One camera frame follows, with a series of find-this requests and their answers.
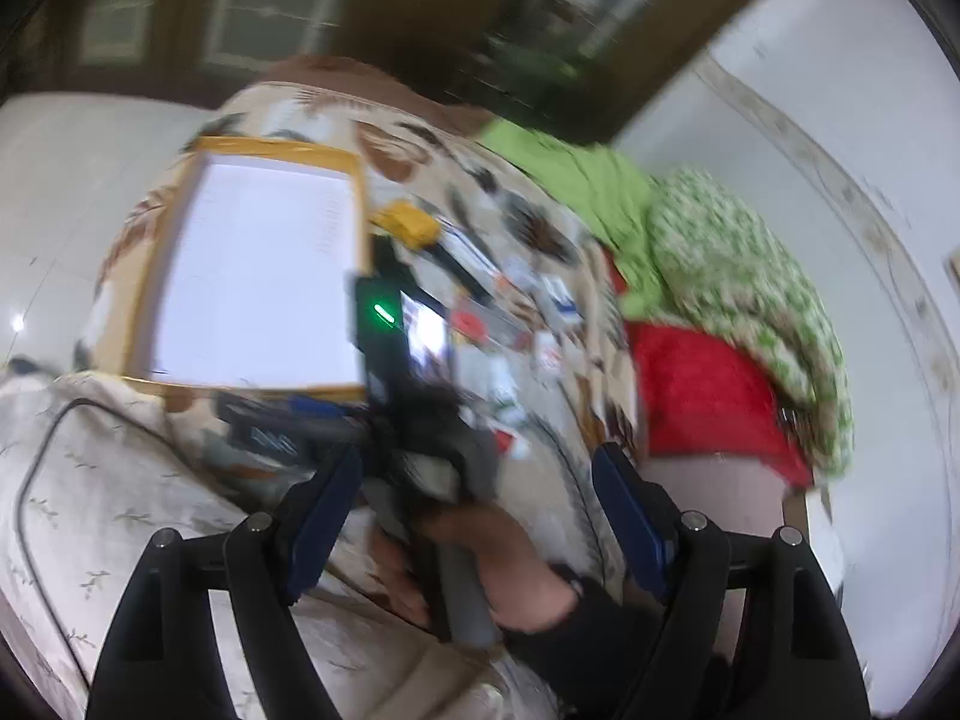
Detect crumpled yellow tape packet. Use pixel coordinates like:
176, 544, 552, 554
371, 201, 440, 248

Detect wooden glass cabinet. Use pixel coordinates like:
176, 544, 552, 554
0, 0, 811, 143

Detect leaf printed blanket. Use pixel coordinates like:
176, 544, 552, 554
75, 56, 653, 586

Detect white tray box yellow tape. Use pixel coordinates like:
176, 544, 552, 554
124, 135, 372, 402

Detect black cable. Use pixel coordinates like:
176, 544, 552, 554
15, 397, 173, 691

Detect pile of small boxes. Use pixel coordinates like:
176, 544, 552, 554
442, 255, 593, 458

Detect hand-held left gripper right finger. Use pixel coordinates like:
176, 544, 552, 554
592, 442, 875, 720

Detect green patterned pillow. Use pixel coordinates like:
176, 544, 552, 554
649, 169, 856, 477

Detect red cloth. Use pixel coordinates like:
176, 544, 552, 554
626, 322, 815, 488

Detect person's right forearm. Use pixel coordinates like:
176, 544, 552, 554
502, 574, 676, 720

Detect green cloth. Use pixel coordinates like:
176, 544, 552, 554
476, 120, 668, 320

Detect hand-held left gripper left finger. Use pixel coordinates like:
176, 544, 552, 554
86, 446, 365, 720

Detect person's right hand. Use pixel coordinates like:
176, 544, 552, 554
371, 506, 584, 635

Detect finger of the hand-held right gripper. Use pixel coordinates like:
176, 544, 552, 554
216, 394, 370, 467

